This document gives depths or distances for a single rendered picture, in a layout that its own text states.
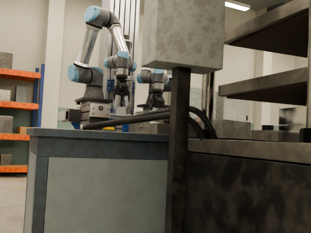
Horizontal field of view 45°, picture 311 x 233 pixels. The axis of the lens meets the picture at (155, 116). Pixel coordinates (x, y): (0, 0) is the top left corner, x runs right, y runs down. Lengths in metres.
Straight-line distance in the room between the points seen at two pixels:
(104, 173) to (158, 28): 0.73
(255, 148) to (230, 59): 8.45
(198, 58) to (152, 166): 0.63
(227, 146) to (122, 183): 0.58
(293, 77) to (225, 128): 0.93
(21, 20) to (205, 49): 6.41
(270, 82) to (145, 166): 0.74
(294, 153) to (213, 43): 0.59
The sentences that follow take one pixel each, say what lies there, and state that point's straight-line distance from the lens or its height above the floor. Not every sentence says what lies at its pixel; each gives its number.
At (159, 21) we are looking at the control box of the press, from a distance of 1.48.
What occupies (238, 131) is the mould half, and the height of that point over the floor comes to 0.85.
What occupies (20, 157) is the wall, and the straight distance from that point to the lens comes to 7.49.
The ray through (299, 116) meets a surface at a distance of 1.90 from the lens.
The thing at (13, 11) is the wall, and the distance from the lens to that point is 7.76.
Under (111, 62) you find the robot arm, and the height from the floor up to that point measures 1.24.
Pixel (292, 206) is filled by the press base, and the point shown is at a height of 0.59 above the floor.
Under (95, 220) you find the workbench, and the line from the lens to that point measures 1.82.
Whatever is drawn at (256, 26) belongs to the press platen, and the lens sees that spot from 1.62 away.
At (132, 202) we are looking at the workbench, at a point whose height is 0.46.
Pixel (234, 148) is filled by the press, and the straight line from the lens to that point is 1.47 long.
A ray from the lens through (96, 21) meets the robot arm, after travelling 2.61.
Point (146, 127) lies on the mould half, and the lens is 2.14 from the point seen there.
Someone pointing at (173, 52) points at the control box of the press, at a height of 1.11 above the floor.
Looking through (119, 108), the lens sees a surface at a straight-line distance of 2.27.
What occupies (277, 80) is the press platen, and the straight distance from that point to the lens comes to 1.46.
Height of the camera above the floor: 0.77
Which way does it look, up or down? 3 degrees up
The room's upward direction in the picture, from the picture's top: 3 degrees clockwise
